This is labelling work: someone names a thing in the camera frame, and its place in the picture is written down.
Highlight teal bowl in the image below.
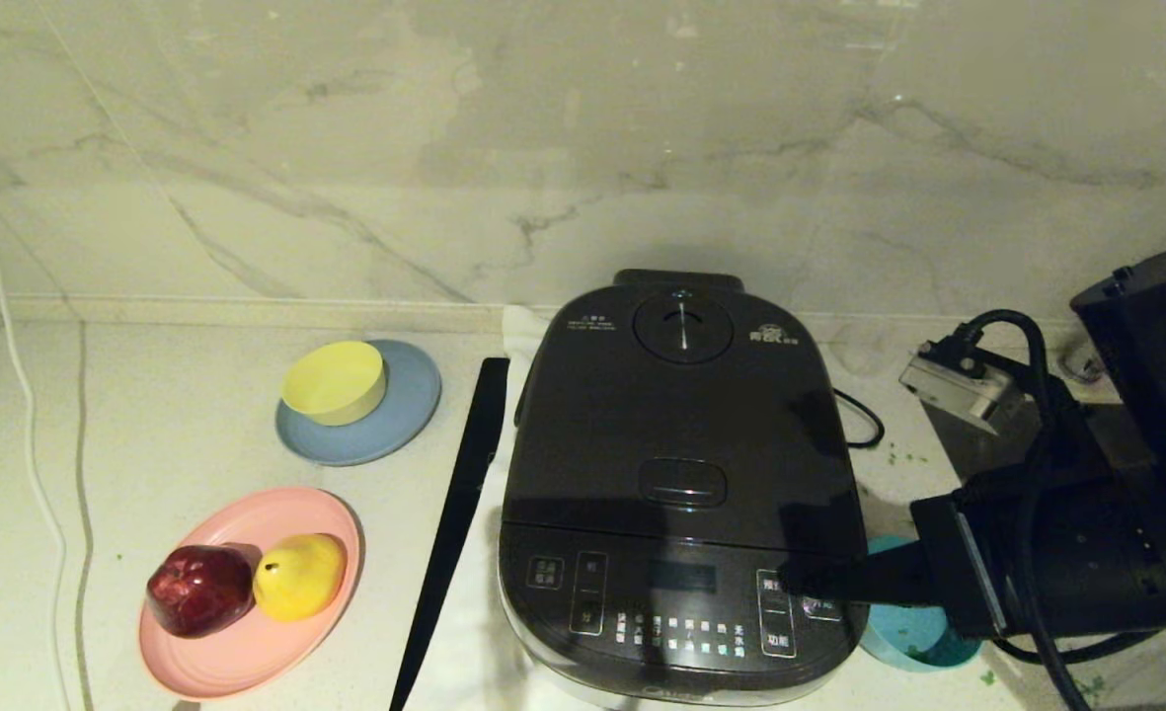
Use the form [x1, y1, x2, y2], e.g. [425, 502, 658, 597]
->
[859, 536, 985, 673]

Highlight dark grey rice cooker lid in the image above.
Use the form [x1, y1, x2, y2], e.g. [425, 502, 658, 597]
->
[500, 269, 870, 554]

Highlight yellow bowl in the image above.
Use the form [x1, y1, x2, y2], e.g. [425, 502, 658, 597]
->
[280, 341, 388, 427]

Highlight stainless steel sink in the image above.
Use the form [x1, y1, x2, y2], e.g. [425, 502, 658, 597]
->
[923, 395, 1048, 487]

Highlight black flat strip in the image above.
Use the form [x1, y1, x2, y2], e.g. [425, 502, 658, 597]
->
[389, 357, 511, 711]

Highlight blue plate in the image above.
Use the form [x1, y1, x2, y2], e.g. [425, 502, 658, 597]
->
[275, 339, 442, 467]

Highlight yellow pear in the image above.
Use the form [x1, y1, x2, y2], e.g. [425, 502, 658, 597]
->
[252, 533, 348, 623]

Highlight pink plate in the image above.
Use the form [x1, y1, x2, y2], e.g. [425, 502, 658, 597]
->
[137, 486, 364, 700]

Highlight red apple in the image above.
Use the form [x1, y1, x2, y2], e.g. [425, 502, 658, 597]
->
[145, 544, 256, 639]

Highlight black power cord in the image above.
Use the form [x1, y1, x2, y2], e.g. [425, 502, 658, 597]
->
[832, 388, 886, 448]

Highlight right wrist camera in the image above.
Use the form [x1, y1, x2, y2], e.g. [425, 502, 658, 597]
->
[898, 336, 1028, 436]

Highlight black camera cable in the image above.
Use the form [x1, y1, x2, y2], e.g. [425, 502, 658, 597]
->
[956, 308, 1161, 711]

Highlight white cable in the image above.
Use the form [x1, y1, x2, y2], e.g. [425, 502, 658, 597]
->
[0, 168, 85, 711]

